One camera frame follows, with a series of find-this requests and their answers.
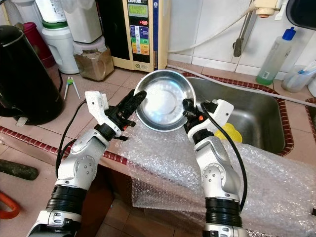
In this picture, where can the blue white brush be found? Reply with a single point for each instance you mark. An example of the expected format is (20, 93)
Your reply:
(307, 73)

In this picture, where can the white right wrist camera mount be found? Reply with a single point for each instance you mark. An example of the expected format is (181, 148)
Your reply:
(222, 111)

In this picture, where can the clear bottle blue cap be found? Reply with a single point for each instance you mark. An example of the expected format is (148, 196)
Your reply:
(274, 59)

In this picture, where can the clear plastic cup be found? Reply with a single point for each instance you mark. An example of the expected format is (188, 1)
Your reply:
(294, 80)

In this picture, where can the black tray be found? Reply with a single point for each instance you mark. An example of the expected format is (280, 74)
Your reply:
(301, 14)

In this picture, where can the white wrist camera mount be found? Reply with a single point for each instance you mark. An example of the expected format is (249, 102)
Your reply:
(96, 106)
(222, 111)

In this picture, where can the metal tap lever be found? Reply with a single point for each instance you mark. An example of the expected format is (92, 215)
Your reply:
(238, 48)

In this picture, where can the stainless steel bowl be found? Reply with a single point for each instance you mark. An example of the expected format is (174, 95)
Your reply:
(163, 101)

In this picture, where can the dark green long object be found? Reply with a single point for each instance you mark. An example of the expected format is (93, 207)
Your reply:
(17, 170)

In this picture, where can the clear bubble wrap sheet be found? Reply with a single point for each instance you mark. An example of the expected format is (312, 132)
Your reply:
(173, 173)

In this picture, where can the yellow plastic bowl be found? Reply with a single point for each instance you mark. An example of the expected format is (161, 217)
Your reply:
(232, 134)

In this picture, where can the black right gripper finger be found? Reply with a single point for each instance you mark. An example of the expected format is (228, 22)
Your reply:
(191, 113)

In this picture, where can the green white tweezers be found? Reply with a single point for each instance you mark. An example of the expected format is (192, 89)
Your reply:
(67, 83)

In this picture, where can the maroon plastic cup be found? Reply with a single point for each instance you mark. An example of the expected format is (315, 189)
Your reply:
(37, 37)

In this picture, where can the white plastic container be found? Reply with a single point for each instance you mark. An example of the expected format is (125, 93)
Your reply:
(84, 19)

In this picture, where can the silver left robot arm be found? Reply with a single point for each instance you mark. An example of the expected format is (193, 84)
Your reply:
(86, 165)

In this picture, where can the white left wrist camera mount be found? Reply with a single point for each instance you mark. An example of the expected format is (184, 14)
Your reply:
(96, 106)

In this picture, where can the black electric kettle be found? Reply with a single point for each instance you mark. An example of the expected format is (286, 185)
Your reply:
(29, 79)

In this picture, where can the beige tap fitting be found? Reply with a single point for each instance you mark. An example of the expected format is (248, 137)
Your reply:
(269, 6)

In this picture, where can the beige water ioniser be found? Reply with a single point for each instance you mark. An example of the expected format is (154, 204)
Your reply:
(143, 39)

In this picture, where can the white jug green band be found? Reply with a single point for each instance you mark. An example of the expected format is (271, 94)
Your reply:
(61, 49)

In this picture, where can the jar of brown powder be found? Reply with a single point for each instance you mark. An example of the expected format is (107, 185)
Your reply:
(94, 64)

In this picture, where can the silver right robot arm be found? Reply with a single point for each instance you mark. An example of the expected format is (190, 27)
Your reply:
(219, 173)

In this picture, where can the stainless steel sink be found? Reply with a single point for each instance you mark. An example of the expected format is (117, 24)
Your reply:
(256, 118)

